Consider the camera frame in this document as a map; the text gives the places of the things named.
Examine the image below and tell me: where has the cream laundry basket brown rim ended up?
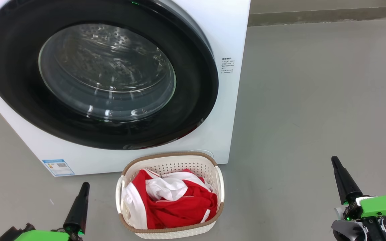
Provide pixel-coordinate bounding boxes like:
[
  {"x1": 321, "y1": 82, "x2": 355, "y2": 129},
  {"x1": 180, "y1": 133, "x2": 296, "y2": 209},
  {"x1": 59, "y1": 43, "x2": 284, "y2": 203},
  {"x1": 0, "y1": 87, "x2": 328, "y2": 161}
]
[{"x1": 115, "y1": 152, "x2": 225, "y2": 240}]

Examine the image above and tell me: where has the red and white garment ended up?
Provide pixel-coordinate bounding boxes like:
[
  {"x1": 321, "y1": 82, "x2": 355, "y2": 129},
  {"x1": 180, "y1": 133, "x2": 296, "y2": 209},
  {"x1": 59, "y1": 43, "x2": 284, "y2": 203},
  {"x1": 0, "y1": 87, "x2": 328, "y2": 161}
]
[{"x1": 122, "y1": 168, "x2": 218, "y2": 230}]

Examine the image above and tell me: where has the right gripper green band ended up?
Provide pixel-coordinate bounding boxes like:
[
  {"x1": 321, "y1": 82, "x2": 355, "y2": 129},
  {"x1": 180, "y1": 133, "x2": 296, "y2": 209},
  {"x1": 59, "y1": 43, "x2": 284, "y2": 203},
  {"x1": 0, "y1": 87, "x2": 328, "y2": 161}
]
[{"x1": 331, "y1": 156, "x2": 386, "y2": 241}]

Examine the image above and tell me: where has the round white filter cover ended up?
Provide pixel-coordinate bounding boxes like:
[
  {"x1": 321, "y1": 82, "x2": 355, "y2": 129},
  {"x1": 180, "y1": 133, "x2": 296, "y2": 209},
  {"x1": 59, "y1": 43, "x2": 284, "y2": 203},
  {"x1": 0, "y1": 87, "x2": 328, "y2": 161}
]
[{"x1": 188, "y1": 149, "x2": 214, "y2": 158}]

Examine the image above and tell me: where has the black washing machine door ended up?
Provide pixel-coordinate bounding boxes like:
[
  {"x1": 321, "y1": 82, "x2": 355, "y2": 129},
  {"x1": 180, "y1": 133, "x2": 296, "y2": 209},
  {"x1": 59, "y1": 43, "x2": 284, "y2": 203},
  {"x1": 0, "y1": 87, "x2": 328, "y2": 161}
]
[{"x1": 0, "y1": 0, "x2": 219, "y2": 150}]

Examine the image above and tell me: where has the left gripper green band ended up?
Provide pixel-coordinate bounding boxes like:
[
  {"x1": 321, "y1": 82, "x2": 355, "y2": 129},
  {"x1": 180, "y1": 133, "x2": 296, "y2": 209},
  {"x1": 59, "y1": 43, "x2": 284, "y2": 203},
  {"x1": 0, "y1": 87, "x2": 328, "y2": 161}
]
[{"x1": 14, "y1": 182, "x2": 90, "y2": 241}]

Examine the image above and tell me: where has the white front-load washing machine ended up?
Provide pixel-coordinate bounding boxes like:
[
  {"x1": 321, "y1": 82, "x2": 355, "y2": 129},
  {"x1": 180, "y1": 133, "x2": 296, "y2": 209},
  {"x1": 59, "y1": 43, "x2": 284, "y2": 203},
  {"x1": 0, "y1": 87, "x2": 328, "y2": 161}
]
[{"x1": 0, "y1": 0, "x2": 251, "y2": 177}]

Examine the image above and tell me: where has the blue energy label sticker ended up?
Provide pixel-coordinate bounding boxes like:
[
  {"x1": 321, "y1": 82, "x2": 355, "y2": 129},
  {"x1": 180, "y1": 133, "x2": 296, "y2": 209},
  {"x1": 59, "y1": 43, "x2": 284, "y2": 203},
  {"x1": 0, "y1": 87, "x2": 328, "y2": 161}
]
[{"x1": 42, "y1": 159, "x2": 75, "y2": 177}]

